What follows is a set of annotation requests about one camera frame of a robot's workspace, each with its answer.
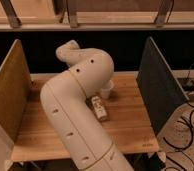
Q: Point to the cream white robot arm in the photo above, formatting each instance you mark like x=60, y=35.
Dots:
x=63, y=99

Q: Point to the white paper cup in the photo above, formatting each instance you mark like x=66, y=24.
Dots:
x=106, y=90

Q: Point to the white snack bar box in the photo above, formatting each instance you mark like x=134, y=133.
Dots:
x=97, y=106

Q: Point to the dark right side panel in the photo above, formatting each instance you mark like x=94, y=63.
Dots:
x=160, y=90

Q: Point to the left wooden side panel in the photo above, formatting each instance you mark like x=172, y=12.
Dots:
x=15, y=86

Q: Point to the wooden back shelf frame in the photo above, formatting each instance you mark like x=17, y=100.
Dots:
x=96, y=15

